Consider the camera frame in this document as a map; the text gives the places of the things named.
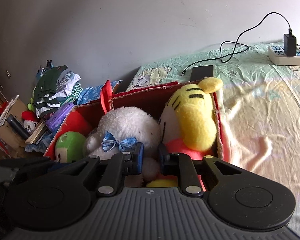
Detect black charging cable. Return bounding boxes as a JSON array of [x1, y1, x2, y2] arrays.
[[181, 12, 294, 77]]

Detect white plush toy blue bow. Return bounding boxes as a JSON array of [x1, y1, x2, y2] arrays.
[[83, 106, 161, 183]]

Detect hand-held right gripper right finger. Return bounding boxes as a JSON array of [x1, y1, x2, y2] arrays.
[[158, 143, 252, 197]]

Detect green plush toy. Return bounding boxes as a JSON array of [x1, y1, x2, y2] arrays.
[[54, 131, 87, 163]]

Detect red cardboard box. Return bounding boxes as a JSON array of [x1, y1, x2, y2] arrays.
[[43, 80, 232, 190]]

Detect small red white plush toy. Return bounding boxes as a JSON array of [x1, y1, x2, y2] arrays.
[[21, 111, 39, 133]]

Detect black smartphone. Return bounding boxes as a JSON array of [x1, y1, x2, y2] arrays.
[[190, 65, 214, 82]]

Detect blue patterned cloth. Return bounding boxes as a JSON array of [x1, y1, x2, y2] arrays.
[[76, 80, 123, 105]]

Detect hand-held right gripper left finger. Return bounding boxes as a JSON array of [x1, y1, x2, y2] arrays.
[[20, 142, 144, 197]]

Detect black charger adapter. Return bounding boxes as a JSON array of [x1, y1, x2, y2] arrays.
[[283, 34, 297, 57]]

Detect yellow tiger plush toy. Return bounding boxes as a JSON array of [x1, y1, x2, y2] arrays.
[[146, 77, 224, 188]]

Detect black cylindrical bottle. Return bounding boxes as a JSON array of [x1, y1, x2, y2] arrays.
[[6, 114, 29, 139]]

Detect green cartoon print bedsheet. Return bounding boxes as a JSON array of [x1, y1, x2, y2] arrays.
[[125, 41, 300, 233]]

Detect pile of folded clothes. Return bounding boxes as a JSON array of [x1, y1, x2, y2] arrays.
[[32, 65, 83, 118]]

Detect purple patterned box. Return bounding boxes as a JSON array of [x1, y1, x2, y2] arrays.
[[45, 102, 75, 132]]

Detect brown cardboard box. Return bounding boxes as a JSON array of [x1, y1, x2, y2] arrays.
[[0, 95, 28, 150]]

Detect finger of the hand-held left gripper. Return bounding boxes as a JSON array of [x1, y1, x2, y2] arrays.
[[0, 156, 54, 174]]

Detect stack of books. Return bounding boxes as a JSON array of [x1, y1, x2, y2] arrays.
[[24, 120, 50, 145]]

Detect white power strip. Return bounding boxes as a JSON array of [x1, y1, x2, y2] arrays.
[[268, 44, 300, 66]]

